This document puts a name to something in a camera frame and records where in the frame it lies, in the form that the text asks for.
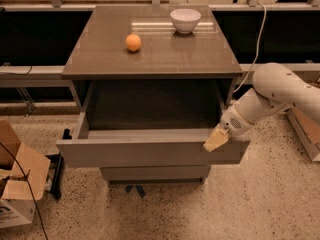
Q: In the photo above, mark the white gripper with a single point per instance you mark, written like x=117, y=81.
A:
x=232, y=121

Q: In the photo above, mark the grey top drawer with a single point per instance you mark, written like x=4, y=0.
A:
x=149, y=123

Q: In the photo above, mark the grey drawer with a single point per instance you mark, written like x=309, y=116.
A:
x=149, y=123
x=155, y=173

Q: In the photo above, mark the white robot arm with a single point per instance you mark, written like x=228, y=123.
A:
x=275, y=89

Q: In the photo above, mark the grey drawer cabinet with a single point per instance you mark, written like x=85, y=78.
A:
x=101, y=53

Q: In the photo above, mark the grey bottom drawer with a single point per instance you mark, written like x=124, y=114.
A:
x=155, y=173

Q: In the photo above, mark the open cardboard box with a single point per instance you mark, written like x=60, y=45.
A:
x=23, y=178

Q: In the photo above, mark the white ceramic bowl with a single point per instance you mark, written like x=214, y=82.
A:
x=185, y=20

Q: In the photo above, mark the orange fruit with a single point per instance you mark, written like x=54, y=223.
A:
x=133, y=42

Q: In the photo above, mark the black metal stand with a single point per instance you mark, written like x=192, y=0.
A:
x=57, y=166

